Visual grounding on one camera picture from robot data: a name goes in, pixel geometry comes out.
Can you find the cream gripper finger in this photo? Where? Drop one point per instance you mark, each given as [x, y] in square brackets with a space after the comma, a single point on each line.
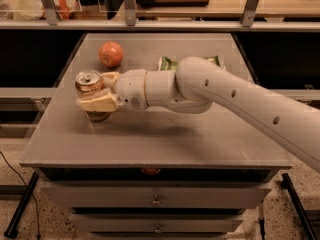
[110, 78]
[105, 100]

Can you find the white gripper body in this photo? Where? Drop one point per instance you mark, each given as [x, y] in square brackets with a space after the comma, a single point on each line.
[132, 88]

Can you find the orange LaCroix soda can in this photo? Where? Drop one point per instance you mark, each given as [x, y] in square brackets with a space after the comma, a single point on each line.
[88, 83]

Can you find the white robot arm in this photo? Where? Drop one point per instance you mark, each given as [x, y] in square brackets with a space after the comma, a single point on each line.
[193, 87]

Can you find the orange fruit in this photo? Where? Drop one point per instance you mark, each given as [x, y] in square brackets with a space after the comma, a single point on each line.
[111, 54]

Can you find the green chip bag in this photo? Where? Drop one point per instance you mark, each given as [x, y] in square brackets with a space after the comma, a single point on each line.
[166, 63]

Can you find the grey drawer cabinet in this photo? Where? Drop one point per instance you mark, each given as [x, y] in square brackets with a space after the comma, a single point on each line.
[155, 147]

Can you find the top drawer with knob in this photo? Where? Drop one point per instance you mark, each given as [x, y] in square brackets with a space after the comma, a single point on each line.
[233, 196]

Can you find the drawer with knob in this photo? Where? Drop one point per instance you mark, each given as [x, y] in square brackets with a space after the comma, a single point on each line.
[155, 223]
[233, 196]

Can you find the lower drawer with knob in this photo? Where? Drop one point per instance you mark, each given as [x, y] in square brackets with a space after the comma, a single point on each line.
[155, 223]

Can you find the black left floor rail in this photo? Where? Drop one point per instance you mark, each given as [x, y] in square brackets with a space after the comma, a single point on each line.
[25, 191]

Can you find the black floor rail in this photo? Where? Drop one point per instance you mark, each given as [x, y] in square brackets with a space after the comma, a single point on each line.
[310, 219]
[25, 191]

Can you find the black right floor rail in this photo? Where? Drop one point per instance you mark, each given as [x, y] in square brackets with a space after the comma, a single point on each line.
[310, 219]

